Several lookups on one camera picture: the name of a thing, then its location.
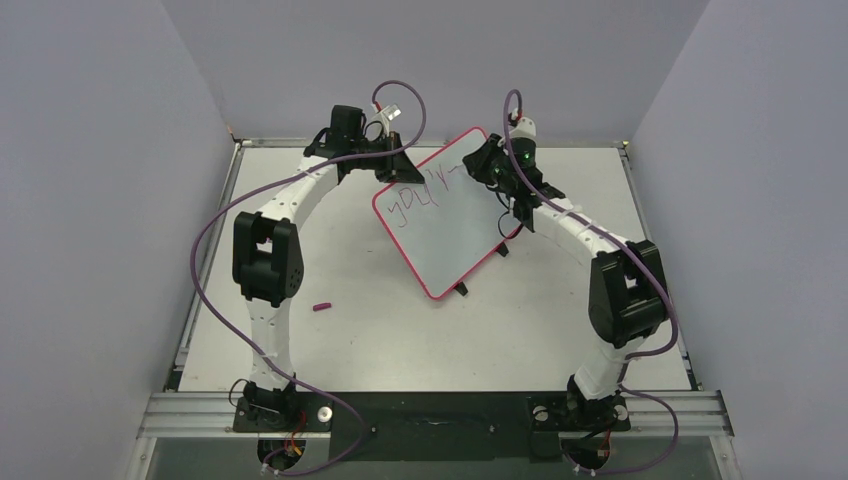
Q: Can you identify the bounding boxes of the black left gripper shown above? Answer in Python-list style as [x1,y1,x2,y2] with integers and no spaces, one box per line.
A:
[351,132,426,184]

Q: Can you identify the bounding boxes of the pink-framed whiteboard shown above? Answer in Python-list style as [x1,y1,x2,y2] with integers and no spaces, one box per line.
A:
[372,127,520,300]

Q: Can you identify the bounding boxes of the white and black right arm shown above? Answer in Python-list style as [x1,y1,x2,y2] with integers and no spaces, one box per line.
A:
[463,134,668,431]

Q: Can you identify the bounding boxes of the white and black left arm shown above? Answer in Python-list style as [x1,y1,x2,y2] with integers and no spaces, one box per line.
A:
[232,104,424,431]

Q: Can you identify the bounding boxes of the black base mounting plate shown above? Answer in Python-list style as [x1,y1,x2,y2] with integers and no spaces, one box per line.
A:
[231,391,631,462]

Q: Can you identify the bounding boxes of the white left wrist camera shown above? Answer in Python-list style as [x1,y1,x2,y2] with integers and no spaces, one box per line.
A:
[363,102,401,139]

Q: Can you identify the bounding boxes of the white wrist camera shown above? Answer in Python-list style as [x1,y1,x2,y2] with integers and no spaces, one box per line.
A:
[363,102,401,139]
[508,117,537,140]

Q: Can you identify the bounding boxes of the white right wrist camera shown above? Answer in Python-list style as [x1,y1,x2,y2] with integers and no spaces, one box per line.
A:
[508,117,537,140]

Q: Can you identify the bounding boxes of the aluminium table edge rail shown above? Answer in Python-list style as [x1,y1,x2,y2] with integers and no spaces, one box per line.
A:
[138,391,733,440]

